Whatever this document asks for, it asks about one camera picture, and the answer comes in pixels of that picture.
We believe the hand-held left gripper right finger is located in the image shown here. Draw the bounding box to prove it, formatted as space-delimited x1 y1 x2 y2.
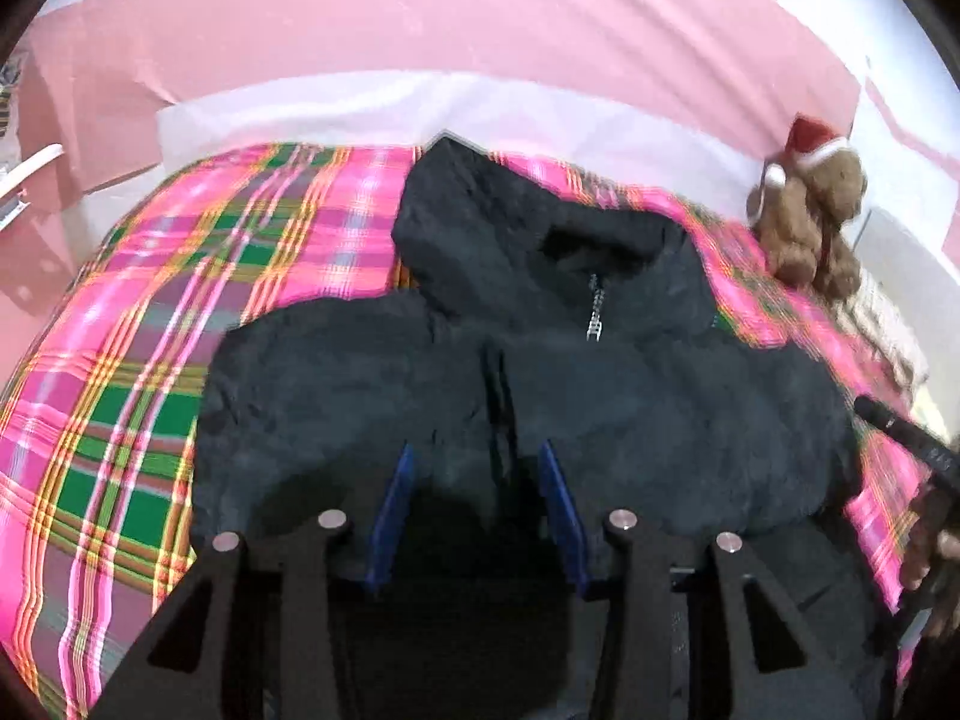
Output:
537 439 875 720

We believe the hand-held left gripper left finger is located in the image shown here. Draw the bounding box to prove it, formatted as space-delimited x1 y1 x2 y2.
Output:
90 441 418 720

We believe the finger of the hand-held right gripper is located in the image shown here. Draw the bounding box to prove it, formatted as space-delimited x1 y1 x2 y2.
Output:
853 394 960 492

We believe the black hooded jacket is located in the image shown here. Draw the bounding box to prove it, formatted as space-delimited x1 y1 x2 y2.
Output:
187 131 893 720

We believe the person's right hand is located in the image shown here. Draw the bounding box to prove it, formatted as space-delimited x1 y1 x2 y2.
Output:
898 480 960 638

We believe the beige patterned cloth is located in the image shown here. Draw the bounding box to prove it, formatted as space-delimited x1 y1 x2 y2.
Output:
829 270 935 395

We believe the brown teddy bear santa hat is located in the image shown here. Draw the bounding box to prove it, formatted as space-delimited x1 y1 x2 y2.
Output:
746 114 871 305

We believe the pink plaid blanket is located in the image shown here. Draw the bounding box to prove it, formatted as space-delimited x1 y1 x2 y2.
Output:
0 141 938 720

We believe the white pillow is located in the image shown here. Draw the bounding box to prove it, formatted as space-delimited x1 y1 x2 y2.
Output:
154 71 773 173

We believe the pink backdrop cloth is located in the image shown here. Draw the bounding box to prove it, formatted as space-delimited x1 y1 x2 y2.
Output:
15 0 863 196

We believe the white plastic frame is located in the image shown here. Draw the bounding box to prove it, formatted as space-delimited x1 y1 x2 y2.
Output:
0 142 67 230

